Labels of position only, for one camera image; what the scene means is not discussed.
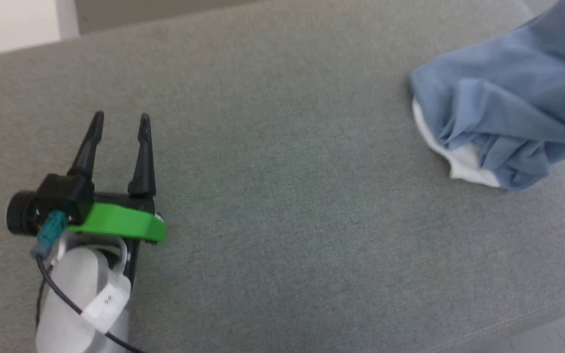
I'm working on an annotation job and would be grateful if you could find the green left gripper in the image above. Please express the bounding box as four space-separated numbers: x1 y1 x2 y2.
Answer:
66 110 167 244

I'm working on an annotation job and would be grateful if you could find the light blue and white garment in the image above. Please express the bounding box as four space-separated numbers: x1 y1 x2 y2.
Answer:
409 0 565 192

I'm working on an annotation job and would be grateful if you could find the black left gripper motor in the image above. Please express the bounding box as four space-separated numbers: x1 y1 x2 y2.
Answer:
6 192 41 235

